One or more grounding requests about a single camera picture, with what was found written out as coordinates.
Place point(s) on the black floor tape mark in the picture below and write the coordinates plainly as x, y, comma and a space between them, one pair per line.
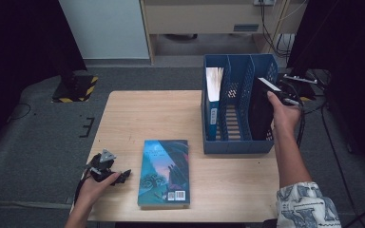
87, 126

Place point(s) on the beige wooden desk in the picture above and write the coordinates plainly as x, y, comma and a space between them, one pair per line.
202, 17

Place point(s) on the grey desk label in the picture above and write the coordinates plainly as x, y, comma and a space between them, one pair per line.
246, 27

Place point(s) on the person's left hand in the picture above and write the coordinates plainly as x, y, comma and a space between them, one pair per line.
92, 191

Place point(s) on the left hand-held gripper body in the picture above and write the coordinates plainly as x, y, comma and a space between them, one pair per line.
103, 166

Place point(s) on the white cabinet panel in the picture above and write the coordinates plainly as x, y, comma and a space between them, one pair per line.
107, 28

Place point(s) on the blue plastic file rack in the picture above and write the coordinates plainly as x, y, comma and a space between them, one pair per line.
237, 147

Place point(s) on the dark curtain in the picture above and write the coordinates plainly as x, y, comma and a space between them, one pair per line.
345, 63

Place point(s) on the person's right hand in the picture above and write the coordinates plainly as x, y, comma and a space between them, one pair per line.
285, 117

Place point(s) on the dark blue illustrated book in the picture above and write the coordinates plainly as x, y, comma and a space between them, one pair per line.
164, 171

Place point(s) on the black book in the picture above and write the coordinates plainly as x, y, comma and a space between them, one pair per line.
259, 110

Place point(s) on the grey tape strip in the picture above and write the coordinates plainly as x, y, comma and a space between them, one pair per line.
71, 199

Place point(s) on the black round stool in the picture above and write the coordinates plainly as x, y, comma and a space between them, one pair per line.
269, 223

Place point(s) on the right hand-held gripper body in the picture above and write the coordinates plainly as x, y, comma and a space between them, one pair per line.
293, 90

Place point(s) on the bright blue book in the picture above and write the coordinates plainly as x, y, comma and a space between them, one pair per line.
214, 95

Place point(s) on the white patterned sleeve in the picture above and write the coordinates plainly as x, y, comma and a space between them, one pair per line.
307, 205

